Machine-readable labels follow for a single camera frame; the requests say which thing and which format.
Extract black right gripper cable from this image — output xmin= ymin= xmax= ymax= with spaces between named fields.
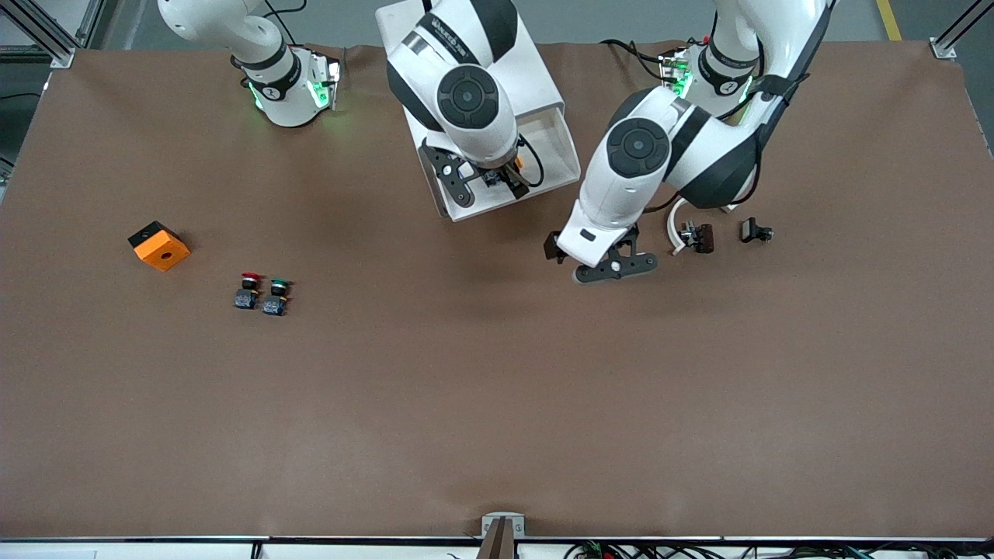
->
xmin=516 ymin=135 xmax=545 ymax=189

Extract grey metal bracket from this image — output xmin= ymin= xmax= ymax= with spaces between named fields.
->
xmin=481 ymin=512 xmax=526 ymax=538

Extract aluminium frame profile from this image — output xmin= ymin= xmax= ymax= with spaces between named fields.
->
xmin=932 ymin=0 xmax=994 ymax=61
xmin=0 ymin=0 xmax=78 ymax=69

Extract white table edge rail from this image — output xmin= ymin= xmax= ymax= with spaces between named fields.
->
xmin=0 ymin=534 xmax=994 ymax=559

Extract black arm base cable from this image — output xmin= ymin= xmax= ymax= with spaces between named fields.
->
xmin=600 ymin=37 xmax=676 ymax=82

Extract orange button enclosure box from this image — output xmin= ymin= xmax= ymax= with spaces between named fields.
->
xmin=128 ymin=220 xmax=191 ymax=273

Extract brown table cover sheet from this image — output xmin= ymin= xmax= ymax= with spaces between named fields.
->
xmin=0 ymin=43 xmax=994 ymax=540

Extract green push button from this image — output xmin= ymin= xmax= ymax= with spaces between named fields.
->
xmin=262 ymin=277 xmax=293 ymax=316

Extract brown small contact block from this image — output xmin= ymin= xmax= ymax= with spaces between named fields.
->
xmin=679 ymin=222 xmax=715 ymax=254

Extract tangled black cables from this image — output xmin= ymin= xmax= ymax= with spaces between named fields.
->
xmin=563 ymin=540 xmax=994 ymax=559

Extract white curved plastic piece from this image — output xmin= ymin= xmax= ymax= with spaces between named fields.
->
xmin=668 ymin=196 xmax=692 ymax=257

